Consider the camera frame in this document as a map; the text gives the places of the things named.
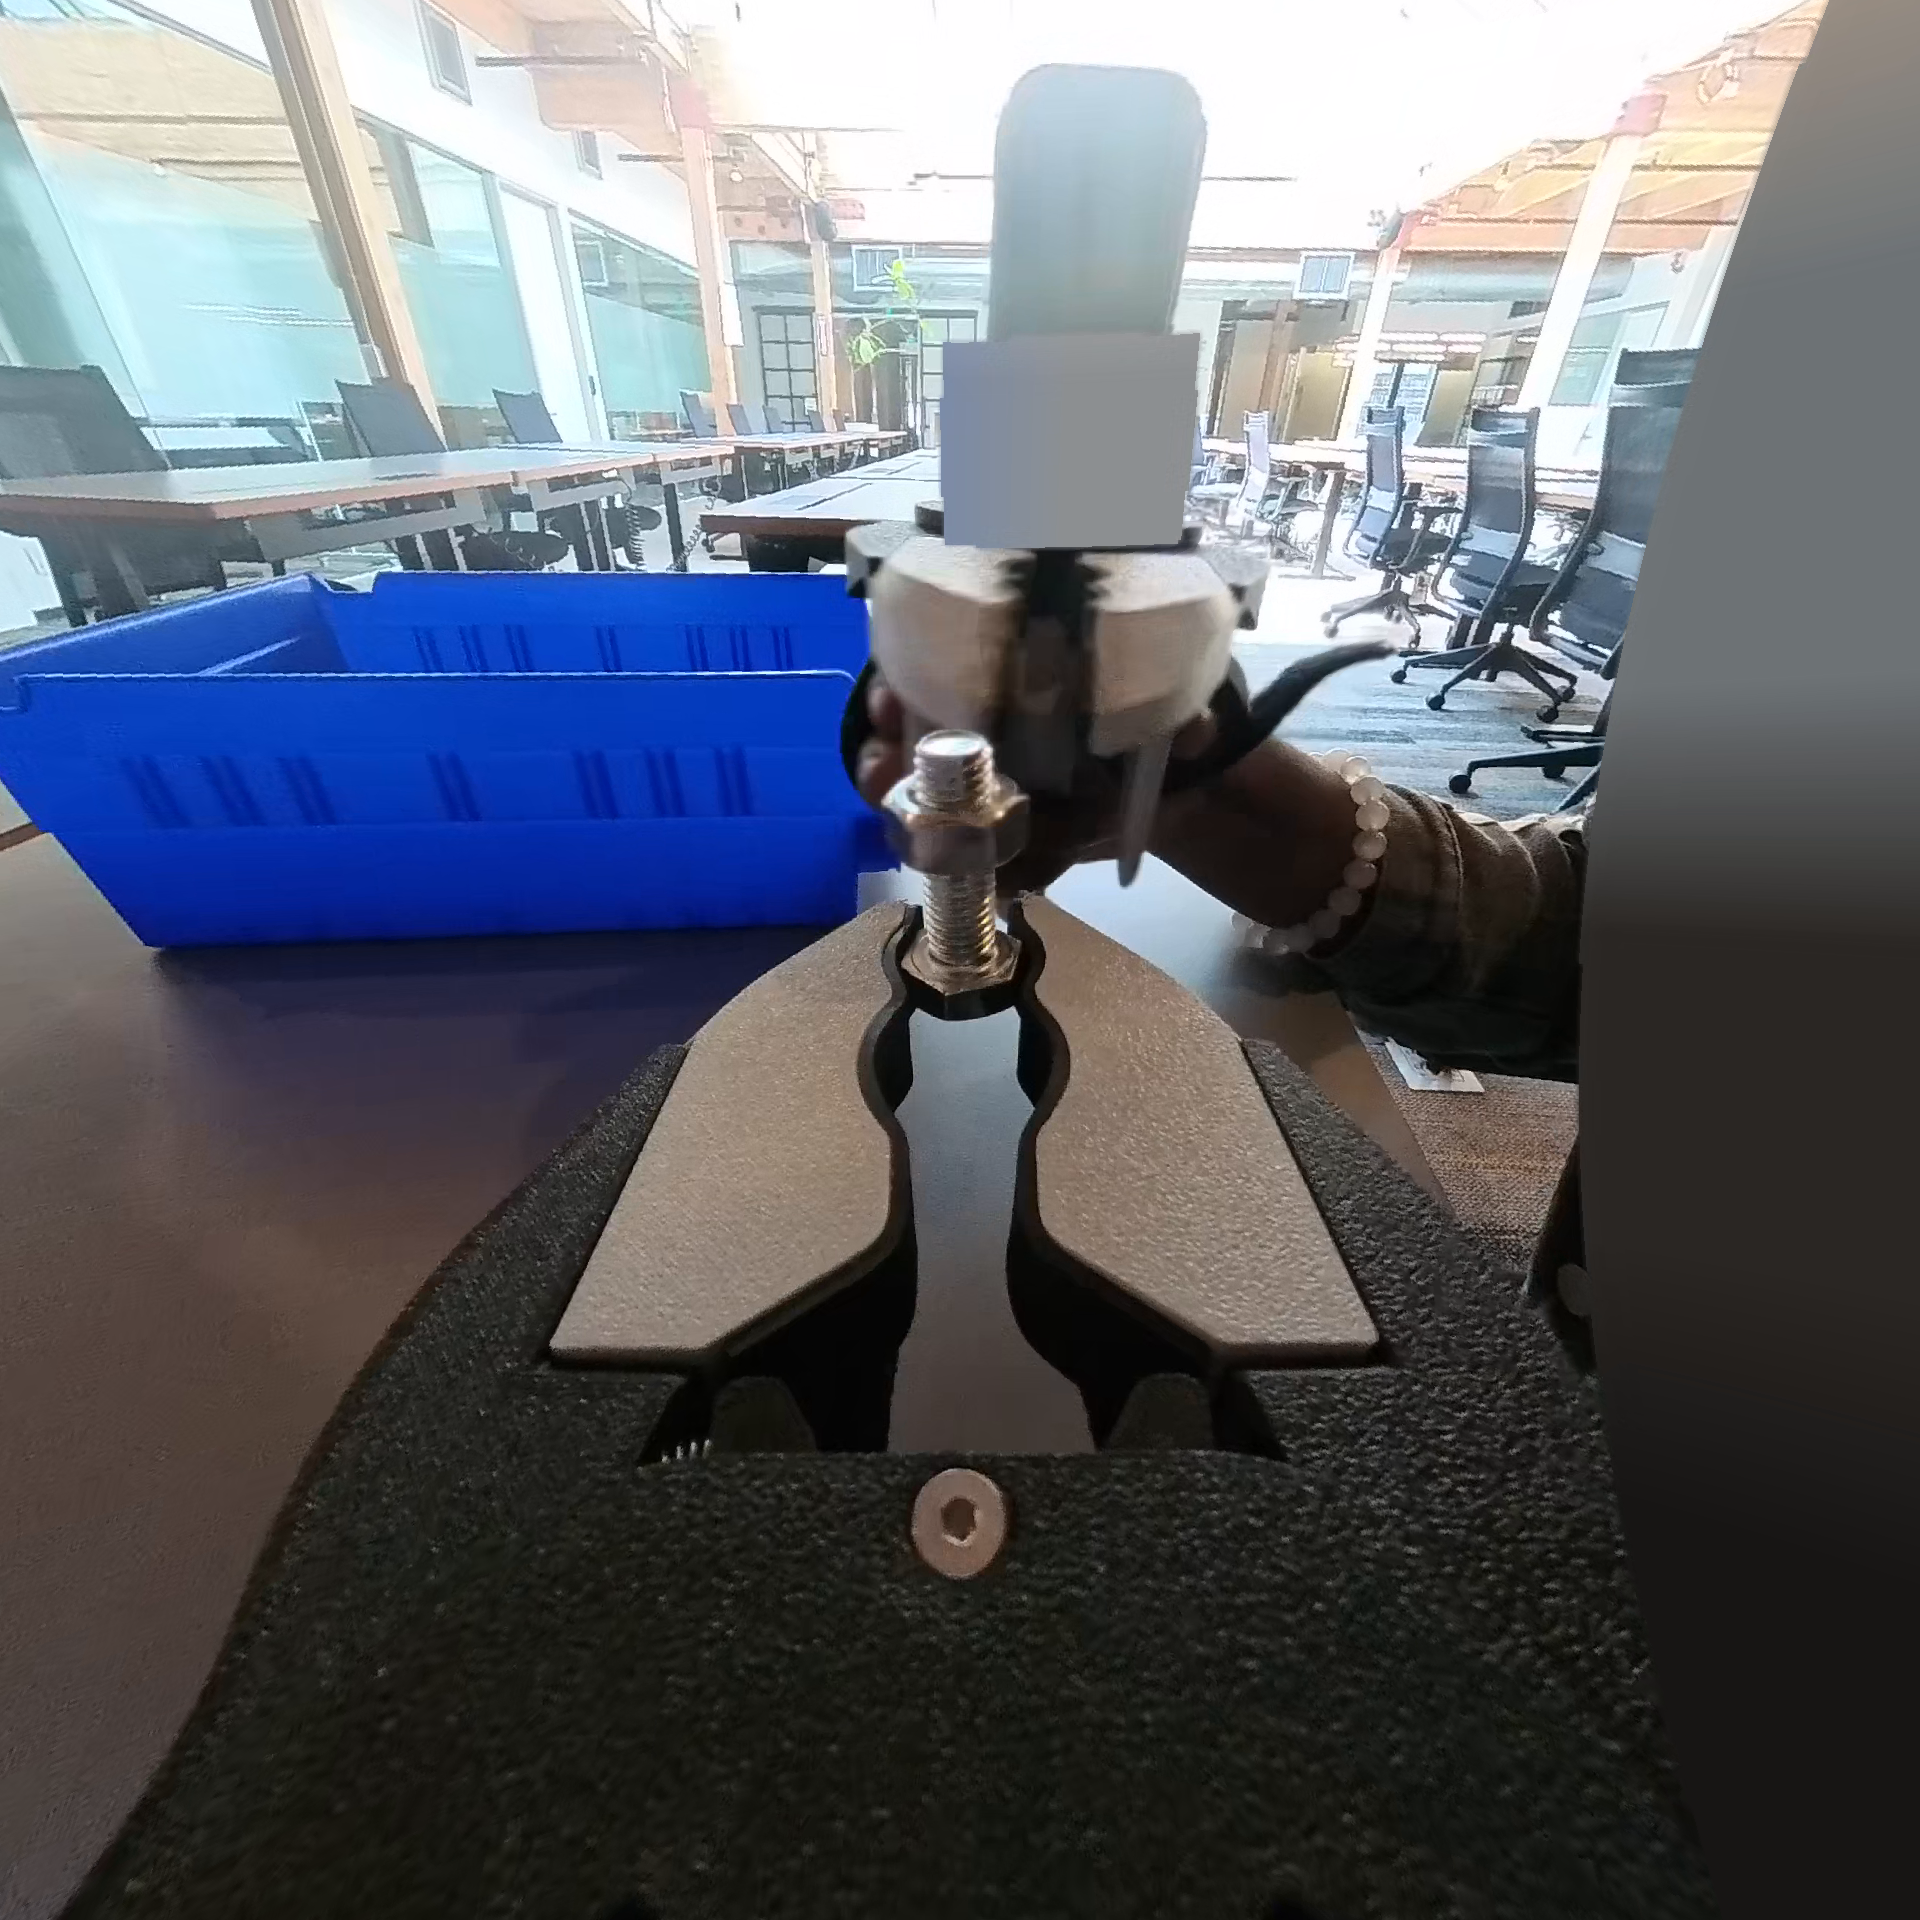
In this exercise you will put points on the person's right hand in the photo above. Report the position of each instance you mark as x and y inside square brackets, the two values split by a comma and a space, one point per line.
[1244, 825]

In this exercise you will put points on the potted green plant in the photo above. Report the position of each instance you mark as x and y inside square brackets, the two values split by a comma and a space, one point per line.
[884, 331]

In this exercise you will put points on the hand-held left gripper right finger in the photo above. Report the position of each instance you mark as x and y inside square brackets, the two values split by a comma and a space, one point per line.
[1201, 1170]

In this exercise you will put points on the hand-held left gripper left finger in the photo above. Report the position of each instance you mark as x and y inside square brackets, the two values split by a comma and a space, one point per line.
[721, 1170]

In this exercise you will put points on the blue plastic bin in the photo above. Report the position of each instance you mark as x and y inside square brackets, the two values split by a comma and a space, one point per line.
[450, 855]

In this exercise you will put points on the white paper sheet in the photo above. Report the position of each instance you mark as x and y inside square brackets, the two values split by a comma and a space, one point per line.
[1424, 1068]

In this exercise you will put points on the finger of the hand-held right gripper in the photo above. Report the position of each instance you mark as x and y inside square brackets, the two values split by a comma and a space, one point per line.
[1162, 644]
[939, 638]

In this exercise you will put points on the wooden desk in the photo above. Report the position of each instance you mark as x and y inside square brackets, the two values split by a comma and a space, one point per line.
[811, 503]
[301, 482]

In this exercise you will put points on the steel hex nut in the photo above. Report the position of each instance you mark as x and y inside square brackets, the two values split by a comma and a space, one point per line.
[960, 833]

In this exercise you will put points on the steel hex bolt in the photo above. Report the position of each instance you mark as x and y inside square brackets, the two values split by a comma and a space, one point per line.
[960, 931]

